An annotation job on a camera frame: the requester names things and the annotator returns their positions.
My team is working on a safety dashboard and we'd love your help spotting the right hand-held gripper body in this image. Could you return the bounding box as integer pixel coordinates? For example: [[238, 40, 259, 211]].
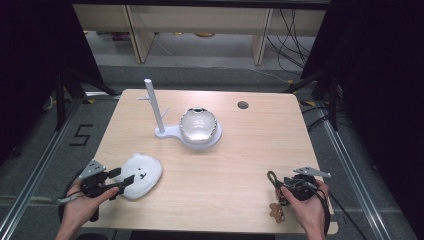
[[283, 166, 332, 201]]

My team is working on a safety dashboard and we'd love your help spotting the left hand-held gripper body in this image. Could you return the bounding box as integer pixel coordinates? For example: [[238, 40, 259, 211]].
[[78, 159, 118, 198]]

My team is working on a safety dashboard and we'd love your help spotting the white bear plush pouch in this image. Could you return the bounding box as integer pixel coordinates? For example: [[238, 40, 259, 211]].
[[113, 152, 164, 201]]

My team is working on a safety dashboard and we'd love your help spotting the keychain with brown bear charm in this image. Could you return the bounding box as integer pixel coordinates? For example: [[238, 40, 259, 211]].
[[266, 170, 290, 224]]

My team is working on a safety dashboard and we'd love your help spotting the white stand with hook post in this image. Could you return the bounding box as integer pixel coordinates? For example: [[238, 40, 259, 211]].
[[137, 78, 223, 151]]

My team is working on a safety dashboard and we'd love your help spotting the person's right hand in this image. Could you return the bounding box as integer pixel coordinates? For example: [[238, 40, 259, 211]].
[[280, 181, 330, 234]]

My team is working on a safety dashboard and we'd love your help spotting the person's left hand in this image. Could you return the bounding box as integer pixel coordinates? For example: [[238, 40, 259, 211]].
[[61, 187, 120, 231]]

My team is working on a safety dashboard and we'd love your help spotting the black metal stand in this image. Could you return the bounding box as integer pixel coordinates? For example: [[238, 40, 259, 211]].
[[53, 64, 119, 132], [284, 64, 341, 132]]

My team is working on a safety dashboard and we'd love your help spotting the dark curtain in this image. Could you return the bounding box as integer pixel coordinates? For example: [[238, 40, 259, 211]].
[[299, 0, 424, 239], [0, 0, 104, 164]]

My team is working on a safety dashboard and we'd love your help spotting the beige wooden shelf unit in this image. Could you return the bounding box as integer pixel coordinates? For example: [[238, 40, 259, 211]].
[[73, 3, 327, 66]]

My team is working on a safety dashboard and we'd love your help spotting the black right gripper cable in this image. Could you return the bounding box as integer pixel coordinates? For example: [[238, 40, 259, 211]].
[[299, 179, 368, 240]]

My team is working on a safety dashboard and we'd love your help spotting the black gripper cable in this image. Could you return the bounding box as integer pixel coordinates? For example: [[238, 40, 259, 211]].
[[299, 179, 368, 240], [55, 169, 86, 223]]

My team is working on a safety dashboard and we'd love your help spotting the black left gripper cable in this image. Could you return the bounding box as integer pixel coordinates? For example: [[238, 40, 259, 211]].
[[55, 169, 86, 223]]

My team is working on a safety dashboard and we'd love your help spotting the metal floor rail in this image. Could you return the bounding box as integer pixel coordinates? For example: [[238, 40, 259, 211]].
[[314, 108, 399, 240], [0, 97, 84, 240]]

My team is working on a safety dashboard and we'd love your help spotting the white floor cable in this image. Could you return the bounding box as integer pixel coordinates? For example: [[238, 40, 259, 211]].
[[248, 67, 292, 84]]

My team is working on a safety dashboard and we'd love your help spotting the bundle of black floor cables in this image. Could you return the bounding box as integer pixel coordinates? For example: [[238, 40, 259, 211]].
[[266, 8, 316, 77]]

